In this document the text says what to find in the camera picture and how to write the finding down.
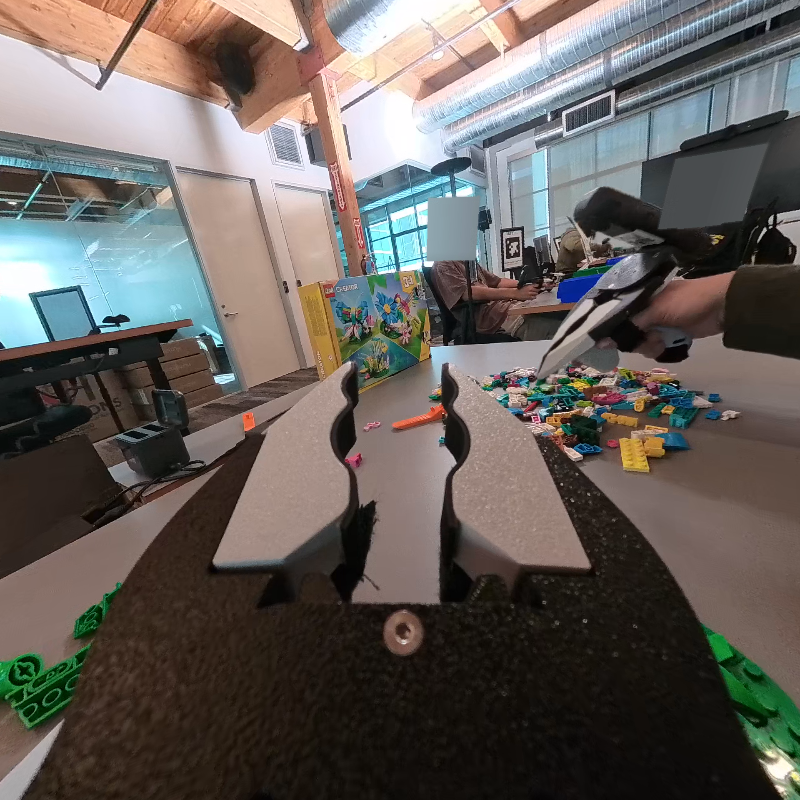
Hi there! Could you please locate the grey desk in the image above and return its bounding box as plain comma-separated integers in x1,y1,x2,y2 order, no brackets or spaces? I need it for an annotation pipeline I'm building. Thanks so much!
0,334,800,800

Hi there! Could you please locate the person's right hand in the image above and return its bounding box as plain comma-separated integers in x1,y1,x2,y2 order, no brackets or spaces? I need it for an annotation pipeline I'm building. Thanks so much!
630,272,736,361

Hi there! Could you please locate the white door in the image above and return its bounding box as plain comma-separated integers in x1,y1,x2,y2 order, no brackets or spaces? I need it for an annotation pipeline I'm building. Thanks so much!
175,167,304,388
272,181,345,288

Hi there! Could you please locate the cluster of small green bricks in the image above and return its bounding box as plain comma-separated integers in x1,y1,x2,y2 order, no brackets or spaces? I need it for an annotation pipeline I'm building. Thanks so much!
0,581,123,731

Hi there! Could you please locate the black round ceiling fixture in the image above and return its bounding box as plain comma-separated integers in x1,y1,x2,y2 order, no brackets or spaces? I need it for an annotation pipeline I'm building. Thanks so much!
214,40,257,112

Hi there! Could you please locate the silver air duct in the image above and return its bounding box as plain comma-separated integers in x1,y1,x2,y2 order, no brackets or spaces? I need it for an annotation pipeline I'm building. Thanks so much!
440,25,800,154
412,0,800,132
322,0,432,57

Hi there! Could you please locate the colourful toy box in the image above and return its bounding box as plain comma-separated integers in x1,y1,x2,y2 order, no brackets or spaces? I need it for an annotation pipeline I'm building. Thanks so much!
297,270,432,393

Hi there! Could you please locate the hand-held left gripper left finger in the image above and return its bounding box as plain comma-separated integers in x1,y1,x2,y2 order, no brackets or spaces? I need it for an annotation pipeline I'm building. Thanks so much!
212,361,379,604

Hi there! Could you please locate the orange brick separator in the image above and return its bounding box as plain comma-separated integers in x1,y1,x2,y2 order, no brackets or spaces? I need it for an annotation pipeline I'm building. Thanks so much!
392,403,448,431

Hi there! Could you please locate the grey charger dock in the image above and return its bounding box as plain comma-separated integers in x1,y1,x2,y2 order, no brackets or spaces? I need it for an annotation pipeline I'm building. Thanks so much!
114,389,191,477

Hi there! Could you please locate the dark wooden table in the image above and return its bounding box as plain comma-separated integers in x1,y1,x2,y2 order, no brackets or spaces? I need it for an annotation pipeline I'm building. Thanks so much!
0,319,195,432

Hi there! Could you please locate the dark brown box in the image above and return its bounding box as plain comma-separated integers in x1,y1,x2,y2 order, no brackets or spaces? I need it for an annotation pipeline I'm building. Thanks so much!
0,434,126,579

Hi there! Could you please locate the tan office table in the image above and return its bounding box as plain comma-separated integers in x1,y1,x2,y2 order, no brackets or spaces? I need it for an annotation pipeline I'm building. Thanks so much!
509,290,576,316

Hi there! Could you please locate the pile of colourful bricks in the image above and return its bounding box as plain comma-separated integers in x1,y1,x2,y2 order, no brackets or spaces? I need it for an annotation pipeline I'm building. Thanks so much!
430,365,741,474

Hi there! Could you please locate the blue plastic bin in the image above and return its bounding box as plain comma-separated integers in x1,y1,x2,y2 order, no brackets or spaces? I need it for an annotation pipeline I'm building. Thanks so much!
556,265,620,304

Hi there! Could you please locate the dark monitor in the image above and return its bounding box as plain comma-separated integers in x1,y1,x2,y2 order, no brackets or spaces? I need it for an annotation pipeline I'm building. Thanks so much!
28,285,99,343

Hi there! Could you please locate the large black screen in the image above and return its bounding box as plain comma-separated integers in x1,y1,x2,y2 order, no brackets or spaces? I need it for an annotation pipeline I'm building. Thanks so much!
640,112,800,213

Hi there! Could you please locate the green brick leaf build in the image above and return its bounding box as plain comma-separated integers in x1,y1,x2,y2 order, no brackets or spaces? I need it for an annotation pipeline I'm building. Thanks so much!
700,624,800,790

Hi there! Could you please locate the stack of cardboard boxes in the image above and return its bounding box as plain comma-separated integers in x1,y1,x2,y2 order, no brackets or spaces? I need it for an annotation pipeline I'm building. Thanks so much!
75,337,224,441

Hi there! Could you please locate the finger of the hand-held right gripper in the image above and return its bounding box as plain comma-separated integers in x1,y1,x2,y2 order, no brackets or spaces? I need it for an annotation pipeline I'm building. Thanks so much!
549,309,621,371
536,292,620,380

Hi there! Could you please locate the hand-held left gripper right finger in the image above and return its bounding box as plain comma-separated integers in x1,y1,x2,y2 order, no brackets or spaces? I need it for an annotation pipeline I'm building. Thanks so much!
440,362,593,602

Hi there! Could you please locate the black wall speaker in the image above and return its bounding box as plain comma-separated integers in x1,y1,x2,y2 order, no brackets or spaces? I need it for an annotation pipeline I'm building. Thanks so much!
303,123,352,168

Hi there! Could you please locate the black office chair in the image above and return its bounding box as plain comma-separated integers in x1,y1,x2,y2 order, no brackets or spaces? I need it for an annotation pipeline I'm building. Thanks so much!
422,265,463,346

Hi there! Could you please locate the white duct vent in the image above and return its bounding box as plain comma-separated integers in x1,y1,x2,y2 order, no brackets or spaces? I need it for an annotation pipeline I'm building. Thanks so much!
561,89,618,137

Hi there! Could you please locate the white wall vent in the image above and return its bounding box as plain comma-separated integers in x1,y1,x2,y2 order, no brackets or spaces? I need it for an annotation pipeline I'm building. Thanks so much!
265,120,307,171

